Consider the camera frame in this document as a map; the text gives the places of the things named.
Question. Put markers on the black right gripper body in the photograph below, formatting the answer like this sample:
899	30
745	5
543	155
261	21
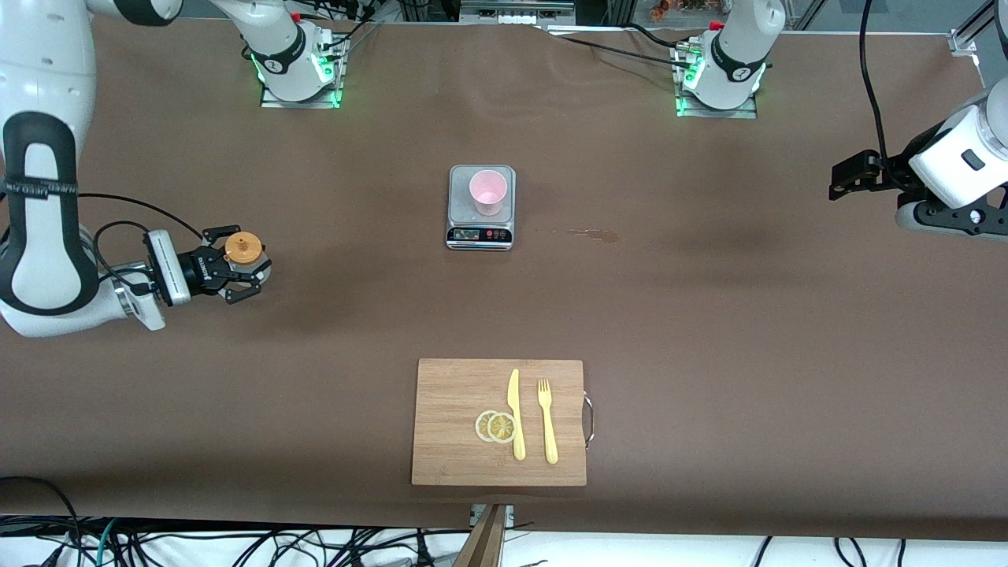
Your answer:
199	268

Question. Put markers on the clear orange-capped sauce bottle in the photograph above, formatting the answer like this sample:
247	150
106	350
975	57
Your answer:
242	248

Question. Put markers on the pink plastic cup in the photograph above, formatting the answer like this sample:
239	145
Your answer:
488	189

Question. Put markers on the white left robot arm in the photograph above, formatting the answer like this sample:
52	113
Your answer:
736	55

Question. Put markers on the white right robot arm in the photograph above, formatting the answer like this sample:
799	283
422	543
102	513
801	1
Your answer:
47	71

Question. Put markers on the brown table cover sheet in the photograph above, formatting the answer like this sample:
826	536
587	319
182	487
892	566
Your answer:
236	394

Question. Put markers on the silver digital kitchen scale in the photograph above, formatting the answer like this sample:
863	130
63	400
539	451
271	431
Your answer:
461	197

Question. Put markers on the yellow lemon slice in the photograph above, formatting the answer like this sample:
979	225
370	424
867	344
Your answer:
479	426
502	428

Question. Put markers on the yellow plastic knife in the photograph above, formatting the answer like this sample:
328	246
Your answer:
516	409

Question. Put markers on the yellow plastic fork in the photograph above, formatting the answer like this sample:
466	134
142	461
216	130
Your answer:
549	433

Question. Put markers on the wooden strut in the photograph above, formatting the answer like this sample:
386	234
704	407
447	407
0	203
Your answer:
484	543

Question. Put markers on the grey power strip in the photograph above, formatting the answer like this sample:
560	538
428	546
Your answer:
512	14

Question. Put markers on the aluminium frame profile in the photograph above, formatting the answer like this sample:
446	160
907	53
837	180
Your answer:
965	39

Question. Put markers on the grey metal arm base plate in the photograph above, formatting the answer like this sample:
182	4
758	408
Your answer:
709	114
272	103

